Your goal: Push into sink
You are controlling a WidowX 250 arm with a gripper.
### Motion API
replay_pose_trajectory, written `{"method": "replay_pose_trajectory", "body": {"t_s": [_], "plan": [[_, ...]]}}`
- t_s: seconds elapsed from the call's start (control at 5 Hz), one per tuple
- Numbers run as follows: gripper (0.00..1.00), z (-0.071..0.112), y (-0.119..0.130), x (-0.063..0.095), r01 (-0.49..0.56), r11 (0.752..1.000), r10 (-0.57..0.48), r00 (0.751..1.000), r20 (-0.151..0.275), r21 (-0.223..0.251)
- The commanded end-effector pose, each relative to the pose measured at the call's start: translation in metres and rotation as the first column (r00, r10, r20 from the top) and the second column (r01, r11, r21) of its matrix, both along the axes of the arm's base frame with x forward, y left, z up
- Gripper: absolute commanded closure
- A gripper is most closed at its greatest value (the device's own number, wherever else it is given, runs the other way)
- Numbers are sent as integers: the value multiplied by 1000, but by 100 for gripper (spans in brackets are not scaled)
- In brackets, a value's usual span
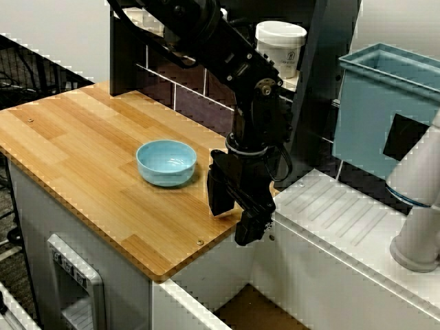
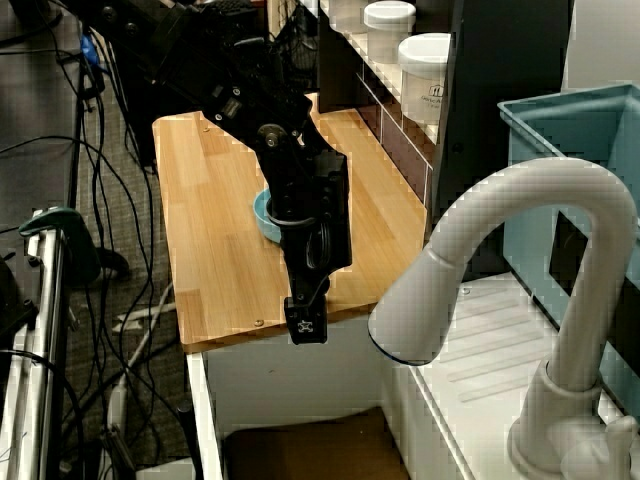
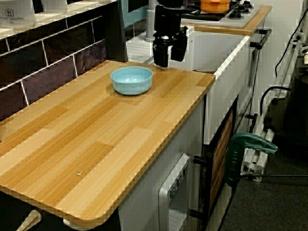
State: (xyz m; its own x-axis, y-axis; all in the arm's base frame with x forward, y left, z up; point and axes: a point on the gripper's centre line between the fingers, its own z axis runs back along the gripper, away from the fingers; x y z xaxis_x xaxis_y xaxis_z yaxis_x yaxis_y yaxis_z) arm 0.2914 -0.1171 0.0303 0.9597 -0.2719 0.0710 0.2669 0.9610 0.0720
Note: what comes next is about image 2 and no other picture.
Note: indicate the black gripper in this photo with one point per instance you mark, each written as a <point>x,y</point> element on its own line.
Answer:
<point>300,250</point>

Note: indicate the light blue bowl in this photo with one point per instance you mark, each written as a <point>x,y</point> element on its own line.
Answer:
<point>261,212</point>

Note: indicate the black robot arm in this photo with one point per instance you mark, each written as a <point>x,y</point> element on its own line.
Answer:
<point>235,65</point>

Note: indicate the white sink unit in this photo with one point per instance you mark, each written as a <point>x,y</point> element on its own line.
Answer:
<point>290,370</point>

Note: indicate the wooden countertop board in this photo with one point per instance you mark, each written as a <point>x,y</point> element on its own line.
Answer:
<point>210,225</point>

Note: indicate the black rod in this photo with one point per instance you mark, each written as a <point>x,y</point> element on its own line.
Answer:
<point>189,440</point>

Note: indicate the white shelf with dark tiles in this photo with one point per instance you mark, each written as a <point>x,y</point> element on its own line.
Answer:
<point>400,145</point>

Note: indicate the green clamp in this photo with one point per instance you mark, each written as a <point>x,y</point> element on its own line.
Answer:
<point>75,235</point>

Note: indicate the silver metal pole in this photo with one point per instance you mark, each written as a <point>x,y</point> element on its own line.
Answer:
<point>47,310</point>

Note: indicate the white jar with label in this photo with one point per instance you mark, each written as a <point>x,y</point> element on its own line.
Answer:
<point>422,80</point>

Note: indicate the white curved faucet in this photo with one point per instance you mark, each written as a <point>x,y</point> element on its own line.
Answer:
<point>550,185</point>

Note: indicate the plain white jar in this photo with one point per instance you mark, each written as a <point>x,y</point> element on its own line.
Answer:
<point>389,30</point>

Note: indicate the white container with cut-off top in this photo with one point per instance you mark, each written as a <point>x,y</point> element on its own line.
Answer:
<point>347,15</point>

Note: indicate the black upright panel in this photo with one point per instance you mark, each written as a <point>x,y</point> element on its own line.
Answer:
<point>500,75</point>

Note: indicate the teal plastic bin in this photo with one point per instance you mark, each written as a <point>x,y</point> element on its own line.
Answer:
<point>575,130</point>

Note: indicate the blue plug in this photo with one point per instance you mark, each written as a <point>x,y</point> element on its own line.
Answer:
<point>88,50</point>

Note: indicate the black bracket on pole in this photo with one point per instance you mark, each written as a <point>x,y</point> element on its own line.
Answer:
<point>15,305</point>

